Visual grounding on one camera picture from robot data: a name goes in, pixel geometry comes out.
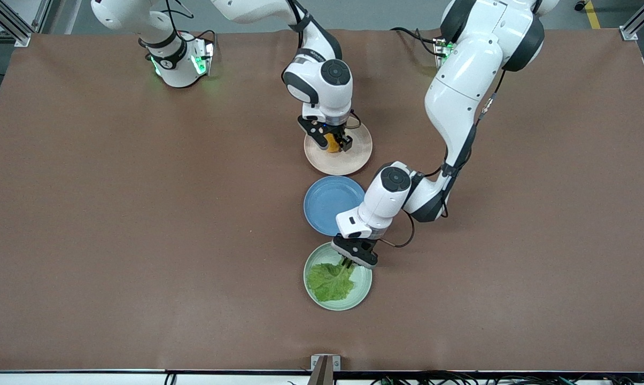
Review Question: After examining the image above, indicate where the green lettuce leaf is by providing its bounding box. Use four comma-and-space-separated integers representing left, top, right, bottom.
306, 260, 358, 303

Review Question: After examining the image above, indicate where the beige round plate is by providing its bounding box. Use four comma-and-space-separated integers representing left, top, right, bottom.
304, 121, 374, 176

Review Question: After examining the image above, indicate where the light green round plate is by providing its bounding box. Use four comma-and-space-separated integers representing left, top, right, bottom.
303, 242, 374, 312

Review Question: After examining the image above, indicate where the blue round plate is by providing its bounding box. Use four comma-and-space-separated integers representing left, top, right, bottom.
303, 176, 367, 237

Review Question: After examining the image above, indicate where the yellow floor tape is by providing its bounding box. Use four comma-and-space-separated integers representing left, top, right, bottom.
585, 0, 602, 30

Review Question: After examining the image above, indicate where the metal table edge bracket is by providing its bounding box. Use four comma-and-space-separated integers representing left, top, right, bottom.
307, 354, 342, 385

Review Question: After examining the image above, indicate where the black cable bundle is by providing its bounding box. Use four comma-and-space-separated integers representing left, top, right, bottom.
369, 368, 644, 385

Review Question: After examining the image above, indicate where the aluminium frame post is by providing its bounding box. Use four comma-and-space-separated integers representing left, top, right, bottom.
0, 0, 32, 48
619, 0, 644, 42

